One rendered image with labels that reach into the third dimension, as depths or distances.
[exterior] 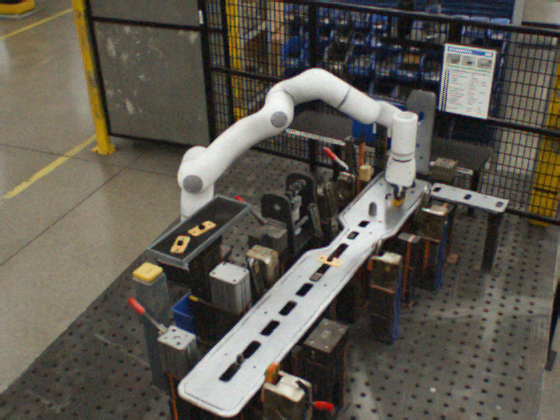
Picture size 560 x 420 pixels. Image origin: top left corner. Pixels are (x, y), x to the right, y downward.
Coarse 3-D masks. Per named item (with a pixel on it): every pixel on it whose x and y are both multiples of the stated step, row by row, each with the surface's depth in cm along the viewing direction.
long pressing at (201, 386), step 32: (384, 192) 256; (416, 192) 256; (352, 224) 238; (384, 224) 237; (352, 256) 221; (288, 288) 208; (320, 288) 207; (256, 320) 195; (288, 320) 195; (224, 352) 184; (256, 352) 184; (288, 352) 184; (192, 384) 174; (224, 384) 174; (256, 384) 174; (224, 416) 166
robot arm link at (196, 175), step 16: (272, 96) 229; (288, 96) 231; (272, 112) 222; (288, 112) 223; (240, 128) 232; (256, 128) 228; (272, 128) 224; (224, 144) 234; (240, 144) 234; (192, 160) 237; (208, 160) 235; (224, 160) 236; (192, 176) 234; (208, 176) 236; (192, 192) 237
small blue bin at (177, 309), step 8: (184, 296) 240; (176, 304) 236; (184, 304) 240; (176, 312) 232; (184, 312) 241; (192, 312) 244; (176, 320) 235; (184, 320) 233; (192, 320) 231; (184, 328) 236; (192, 328) 233
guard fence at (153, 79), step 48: (96, 0) 456; (144, 0) 440; (192, 0) 425; (96, 48) 475; (144, 48) 459; (192, 48) 444; (96, 96) 495; (144, 96) 480; (192, 96) 465; (240, 96) 445; (192, 144) 488
